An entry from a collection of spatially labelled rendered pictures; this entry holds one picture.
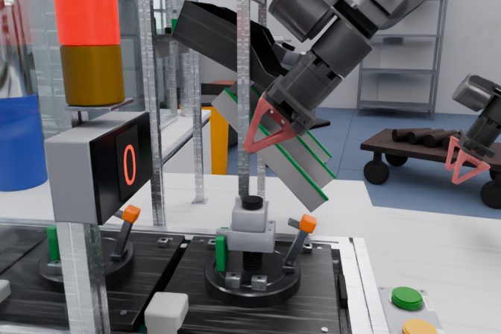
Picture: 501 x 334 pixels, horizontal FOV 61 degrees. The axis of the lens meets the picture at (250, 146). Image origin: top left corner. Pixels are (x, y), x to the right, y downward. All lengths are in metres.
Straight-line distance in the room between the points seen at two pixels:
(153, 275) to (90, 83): 0.37
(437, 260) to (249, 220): 0.51
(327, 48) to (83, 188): 0.31
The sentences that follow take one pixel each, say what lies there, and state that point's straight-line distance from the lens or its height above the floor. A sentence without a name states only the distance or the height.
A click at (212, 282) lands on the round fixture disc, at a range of 0.61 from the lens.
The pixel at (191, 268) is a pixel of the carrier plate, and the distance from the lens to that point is 0.68.
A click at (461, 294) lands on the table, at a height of 0.86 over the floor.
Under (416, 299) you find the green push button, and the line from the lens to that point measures 0.65.
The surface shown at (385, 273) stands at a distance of 0.91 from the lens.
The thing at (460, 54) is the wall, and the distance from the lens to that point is 7.46.
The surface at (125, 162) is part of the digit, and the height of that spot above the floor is 1.21.
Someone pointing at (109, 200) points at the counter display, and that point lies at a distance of 0.38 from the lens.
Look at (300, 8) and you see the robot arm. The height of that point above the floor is 1.35.
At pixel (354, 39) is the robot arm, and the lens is 0.52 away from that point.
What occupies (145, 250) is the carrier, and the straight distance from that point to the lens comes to 0.75.
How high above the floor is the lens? 1.32
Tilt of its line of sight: 16 degrees down
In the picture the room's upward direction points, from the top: straight up
